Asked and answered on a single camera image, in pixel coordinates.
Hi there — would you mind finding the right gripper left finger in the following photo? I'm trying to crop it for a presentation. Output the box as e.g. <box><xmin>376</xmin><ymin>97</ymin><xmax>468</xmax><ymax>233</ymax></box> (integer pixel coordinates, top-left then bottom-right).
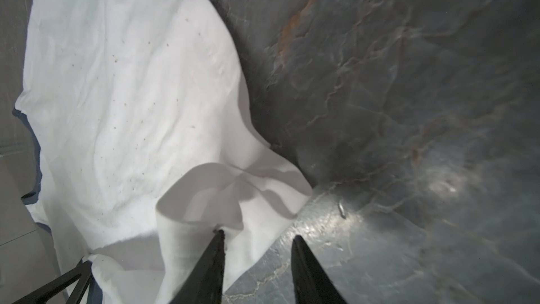
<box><xmin>170</xmin><ymin>229</ymin><xmax>226</xmax><ymax>304</ymax></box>

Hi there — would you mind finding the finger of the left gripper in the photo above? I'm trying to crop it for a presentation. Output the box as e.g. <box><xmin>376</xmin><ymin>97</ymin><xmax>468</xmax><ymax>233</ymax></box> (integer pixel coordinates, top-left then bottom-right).
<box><xmin>14</xmin><ymin>260</ymin><xmax>94</xmax><ymax>304</ymax></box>

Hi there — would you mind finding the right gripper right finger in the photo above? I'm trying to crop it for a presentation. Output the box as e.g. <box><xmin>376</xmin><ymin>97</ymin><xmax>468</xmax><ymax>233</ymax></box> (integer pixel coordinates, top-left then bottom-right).
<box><xmin>291</xmin><ymin>235</ymin><xmax>346</xmax><ymax>304</ymax></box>

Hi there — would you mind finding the white navy-trimmed tank top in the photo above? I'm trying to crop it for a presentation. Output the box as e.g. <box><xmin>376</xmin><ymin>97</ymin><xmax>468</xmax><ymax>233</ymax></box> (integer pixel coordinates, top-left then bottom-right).
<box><xmin>15</xmin><ymin>0</ymin><xmax>312</xmax><ymax>303</ymax></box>

